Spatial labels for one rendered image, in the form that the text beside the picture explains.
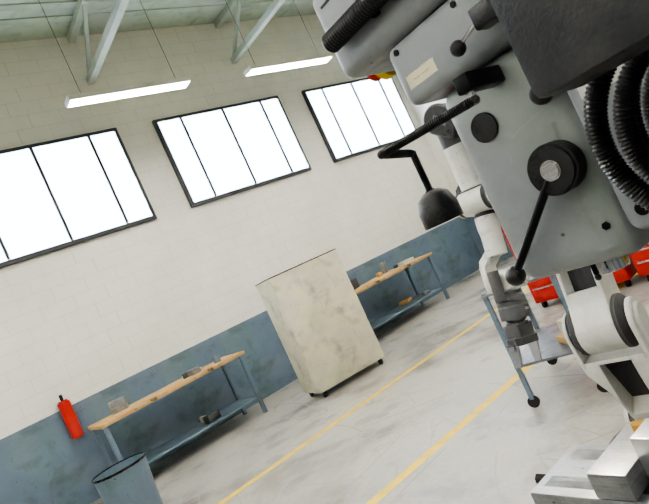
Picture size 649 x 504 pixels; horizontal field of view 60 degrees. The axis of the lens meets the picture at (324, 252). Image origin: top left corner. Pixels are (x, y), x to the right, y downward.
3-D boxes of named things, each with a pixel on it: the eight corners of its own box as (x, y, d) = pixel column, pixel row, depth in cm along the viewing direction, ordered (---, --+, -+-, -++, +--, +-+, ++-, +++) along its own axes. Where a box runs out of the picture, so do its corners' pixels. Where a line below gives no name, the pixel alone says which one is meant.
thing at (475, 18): (450, 61, 75) (437, 33, 75) (468, 57, 78) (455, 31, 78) (527, 3, 65) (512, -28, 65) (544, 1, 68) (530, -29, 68)
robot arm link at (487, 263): (497, 292, 177) (485, 252, 180) (522, 286, 171) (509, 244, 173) (486, 295, 173) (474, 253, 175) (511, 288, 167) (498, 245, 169)
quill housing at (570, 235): (519, 288, 85) (430, 98, 86) (581, 245, 98) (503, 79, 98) (645, 255, 70) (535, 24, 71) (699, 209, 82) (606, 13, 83)
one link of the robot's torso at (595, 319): (591, 355, 159) (545, 203, 172) (657, 342, 147) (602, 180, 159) (567, 359, 149) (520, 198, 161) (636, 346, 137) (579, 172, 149)
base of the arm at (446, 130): (448, 137, 187) (443, 102, 184) (484, 132, 178) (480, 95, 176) (425, 143, 176) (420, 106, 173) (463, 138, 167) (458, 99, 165)
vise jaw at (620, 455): (596, 498, 81) (584, 473, 81) (638, 443, 90) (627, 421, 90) (637, 502, 76) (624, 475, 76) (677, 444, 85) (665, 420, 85)
